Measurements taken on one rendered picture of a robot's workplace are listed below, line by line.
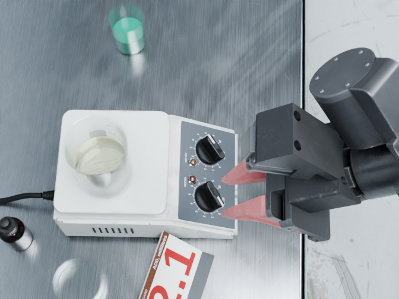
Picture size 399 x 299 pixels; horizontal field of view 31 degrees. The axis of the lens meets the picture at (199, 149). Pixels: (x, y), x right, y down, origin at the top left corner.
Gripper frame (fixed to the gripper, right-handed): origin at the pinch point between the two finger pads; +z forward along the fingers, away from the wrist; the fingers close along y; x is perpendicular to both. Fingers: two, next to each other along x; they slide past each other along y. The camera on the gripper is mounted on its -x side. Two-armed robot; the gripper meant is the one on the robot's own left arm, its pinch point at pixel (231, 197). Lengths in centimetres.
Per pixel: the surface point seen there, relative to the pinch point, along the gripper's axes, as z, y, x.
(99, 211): 13.3, 0.6, -5.4
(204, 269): 10.1, 4.5, 8.2
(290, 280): 2.9, 5.3, 14.8
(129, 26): 16.6, -25.6, -0.6
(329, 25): -1.2, -28.6, 18.2
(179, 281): 11.5, 6.2, 5.5
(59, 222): 18.2, 1.3, -6.6
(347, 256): -2.0, 2.3, 18.9
